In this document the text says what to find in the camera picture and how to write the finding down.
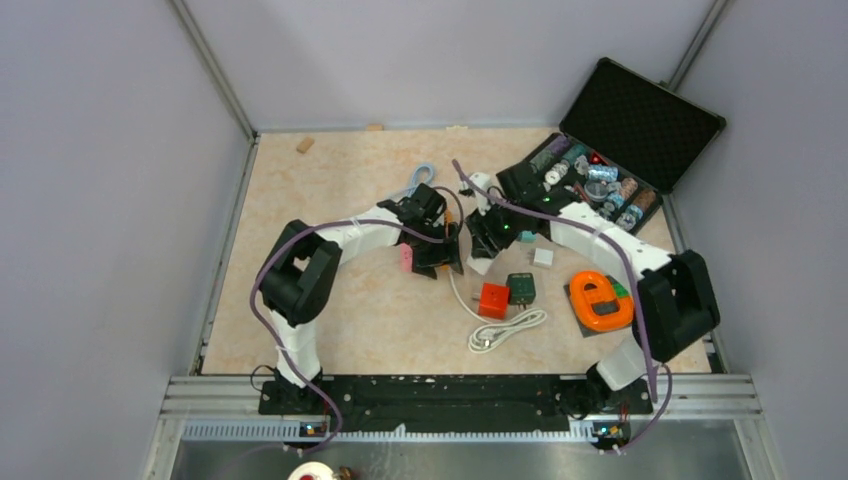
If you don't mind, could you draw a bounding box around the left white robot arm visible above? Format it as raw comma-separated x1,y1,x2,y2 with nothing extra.
250,184,464,414

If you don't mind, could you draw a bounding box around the black open case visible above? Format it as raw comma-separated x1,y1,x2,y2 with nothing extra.
525,57,727,234

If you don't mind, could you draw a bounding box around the blue power strip with cable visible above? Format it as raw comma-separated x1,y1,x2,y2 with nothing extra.
385,162,436,200

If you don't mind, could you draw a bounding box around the white cube socket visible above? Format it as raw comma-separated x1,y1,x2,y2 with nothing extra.
466,231,494,276

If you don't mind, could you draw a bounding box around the green cube socket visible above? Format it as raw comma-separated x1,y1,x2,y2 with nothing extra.
506,272,536,306

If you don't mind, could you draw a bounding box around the red white emergency button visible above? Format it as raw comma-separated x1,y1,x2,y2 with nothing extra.
287,461,341,480

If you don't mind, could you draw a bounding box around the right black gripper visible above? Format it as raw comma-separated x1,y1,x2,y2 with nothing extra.
464,193,524,259

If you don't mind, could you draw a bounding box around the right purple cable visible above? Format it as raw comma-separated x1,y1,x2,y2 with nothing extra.
451,158,674,454

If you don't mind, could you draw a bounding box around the pink triangular power strip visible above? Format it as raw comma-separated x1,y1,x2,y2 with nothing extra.
399,243,413,273

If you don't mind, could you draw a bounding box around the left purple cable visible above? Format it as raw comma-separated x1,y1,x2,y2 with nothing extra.
248,185,465,458

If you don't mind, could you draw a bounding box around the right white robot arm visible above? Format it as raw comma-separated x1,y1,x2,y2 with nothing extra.
457,164,720,412

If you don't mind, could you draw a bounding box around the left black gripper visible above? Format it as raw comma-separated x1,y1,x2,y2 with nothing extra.
406,222,462,280

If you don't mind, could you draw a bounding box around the white coiled cable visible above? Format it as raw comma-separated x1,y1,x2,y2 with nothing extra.
447,270,549,355

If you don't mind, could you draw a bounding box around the purple cable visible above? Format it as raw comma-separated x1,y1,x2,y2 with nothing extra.
451,158,674,454
248,185,465,458

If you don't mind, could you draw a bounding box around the red cube socket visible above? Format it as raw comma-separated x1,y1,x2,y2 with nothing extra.
475,282,510,321

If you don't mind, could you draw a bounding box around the white plug adapter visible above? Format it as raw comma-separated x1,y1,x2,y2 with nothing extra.
529,248,555,268

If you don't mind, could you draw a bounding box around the orange power strip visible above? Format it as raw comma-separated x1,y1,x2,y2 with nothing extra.
442,210,464,275

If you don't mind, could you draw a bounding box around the teal plug adapter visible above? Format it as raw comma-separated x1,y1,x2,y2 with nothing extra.
517,231,536,244

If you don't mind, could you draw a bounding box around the small wooden block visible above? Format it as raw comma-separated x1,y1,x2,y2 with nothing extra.
296,137,314,154

